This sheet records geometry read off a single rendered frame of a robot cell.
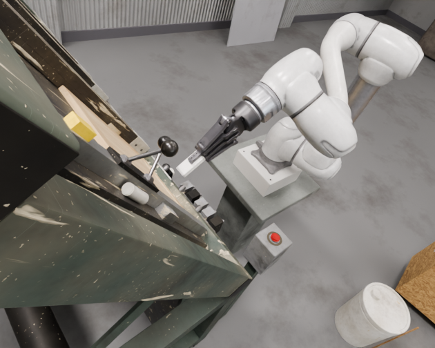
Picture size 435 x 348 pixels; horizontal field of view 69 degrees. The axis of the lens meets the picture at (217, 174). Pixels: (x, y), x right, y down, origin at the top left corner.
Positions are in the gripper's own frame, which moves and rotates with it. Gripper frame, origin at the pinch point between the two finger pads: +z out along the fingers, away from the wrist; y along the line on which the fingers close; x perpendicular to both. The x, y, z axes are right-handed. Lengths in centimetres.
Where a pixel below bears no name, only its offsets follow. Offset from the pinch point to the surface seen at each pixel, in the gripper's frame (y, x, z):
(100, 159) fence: -20.7, 2.1, 12.7
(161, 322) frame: 48, -15, 45
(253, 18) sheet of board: 270, 256, -204
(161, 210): 10.0, 0.4, 14.3
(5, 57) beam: -56, -16, 6
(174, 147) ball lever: -13.1, -1.6, 0.6
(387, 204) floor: 257, -35, -122
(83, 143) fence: -26.8, 2.1, 12.1
